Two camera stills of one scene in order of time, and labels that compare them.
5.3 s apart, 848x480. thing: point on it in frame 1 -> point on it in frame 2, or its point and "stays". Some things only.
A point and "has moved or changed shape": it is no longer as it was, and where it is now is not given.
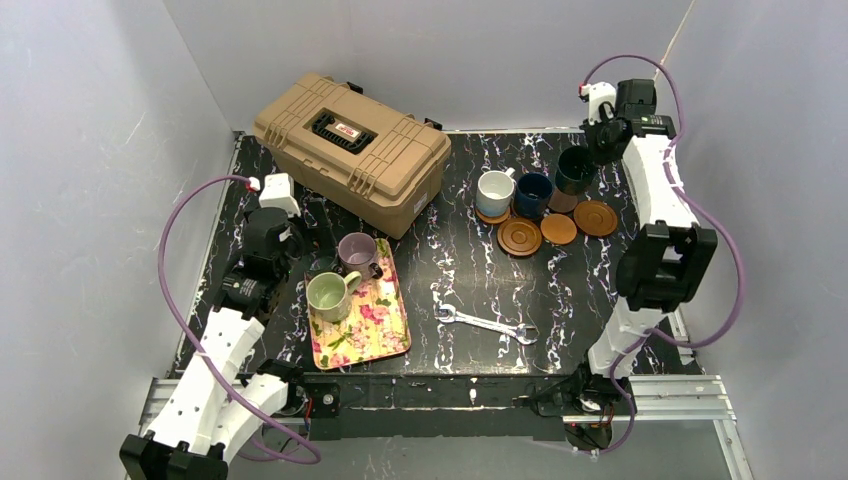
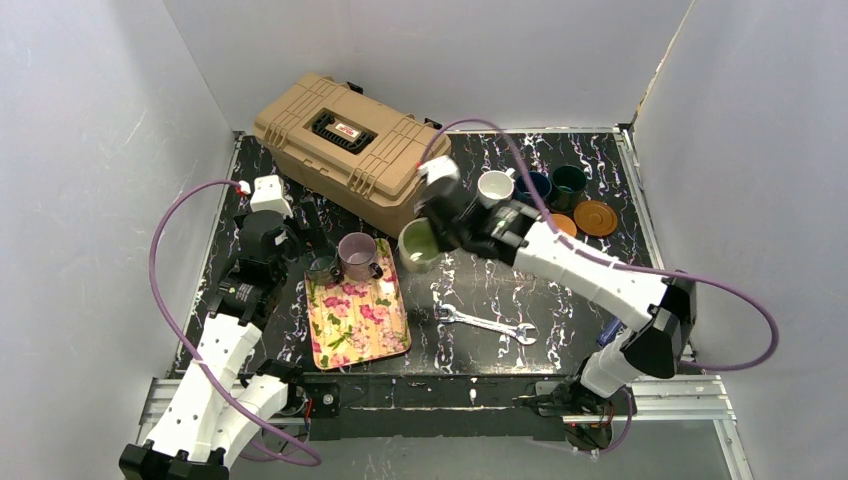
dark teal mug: x=575 y=170 has moved or changed shape
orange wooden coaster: x=558 y=229 stays
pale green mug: x=330 y=295 -> x=418 y=249
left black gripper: x=291 y=237 stays
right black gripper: x=597 y=132 -> x=444 y=221
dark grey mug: x=320 y=261 stays
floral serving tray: x=378 y=324 stays
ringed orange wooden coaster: x=594 y=218 stays
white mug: x=494 y=191 stays
